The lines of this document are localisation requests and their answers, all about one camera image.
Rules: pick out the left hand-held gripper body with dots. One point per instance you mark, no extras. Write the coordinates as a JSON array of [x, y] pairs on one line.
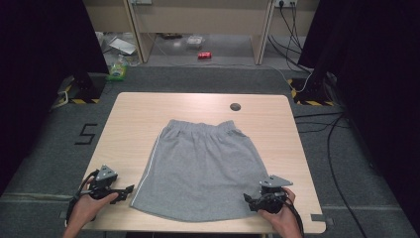
[[105, 178]]

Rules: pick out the person's left hand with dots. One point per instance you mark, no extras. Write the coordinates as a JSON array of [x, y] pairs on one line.
[[85, 210]]

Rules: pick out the grey tape piece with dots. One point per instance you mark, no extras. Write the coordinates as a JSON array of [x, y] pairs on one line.
[[63, 214], [322, 218]]

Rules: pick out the grey shorts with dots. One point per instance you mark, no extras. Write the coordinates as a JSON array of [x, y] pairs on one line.
[[201, 168]]

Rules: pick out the clear plastic container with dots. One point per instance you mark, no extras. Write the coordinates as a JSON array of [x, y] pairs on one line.
[[194, 42]]

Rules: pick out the black tape numeral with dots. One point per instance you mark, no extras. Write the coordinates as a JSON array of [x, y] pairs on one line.
[[86, 134]]

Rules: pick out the dark round table grommet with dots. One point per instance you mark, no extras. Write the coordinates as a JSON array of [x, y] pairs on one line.
[[235, 106]]

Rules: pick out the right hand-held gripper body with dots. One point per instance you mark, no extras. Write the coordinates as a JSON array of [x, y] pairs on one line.
[[272, 198]]

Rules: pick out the green packet on floor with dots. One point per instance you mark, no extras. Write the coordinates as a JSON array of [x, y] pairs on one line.
[[118, 70]]

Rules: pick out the white wall socket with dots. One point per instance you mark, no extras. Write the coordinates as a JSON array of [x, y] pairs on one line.
[[286, 3]]

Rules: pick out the black stand base striped tape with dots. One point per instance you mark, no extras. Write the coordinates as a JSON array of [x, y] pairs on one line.
[[312, 95], [85, 90]]

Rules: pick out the white device on floor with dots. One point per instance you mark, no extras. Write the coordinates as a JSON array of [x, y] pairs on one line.
[[123, 45]]

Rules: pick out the person's right hand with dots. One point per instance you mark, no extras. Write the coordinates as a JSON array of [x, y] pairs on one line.
[[285, 219]]

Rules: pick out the red can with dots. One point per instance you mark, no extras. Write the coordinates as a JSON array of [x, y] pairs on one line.
[[204, 55]]

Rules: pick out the black curtain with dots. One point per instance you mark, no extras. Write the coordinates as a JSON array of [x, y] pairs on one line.
[[39, 82], [379, 99]]

